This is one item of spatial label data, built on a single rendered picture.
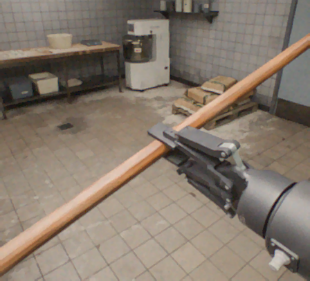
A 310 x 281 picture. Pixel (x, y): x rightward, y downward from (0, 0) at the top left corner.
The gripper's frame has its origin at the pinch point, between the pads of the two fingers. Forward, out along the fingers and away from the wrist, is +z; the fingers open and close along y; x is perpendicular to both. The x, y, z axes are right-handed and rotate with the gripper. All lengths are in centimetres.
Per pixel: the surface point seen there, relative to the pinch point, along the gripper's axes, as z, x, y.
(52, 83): 428, 75, 135
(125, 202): 140, 29, 163
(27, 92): 429, 32, 130
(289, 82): 152, 332, 186
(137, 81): 392, 216, 189
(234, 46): 258, 345, 151
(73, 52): 412, 123, 96
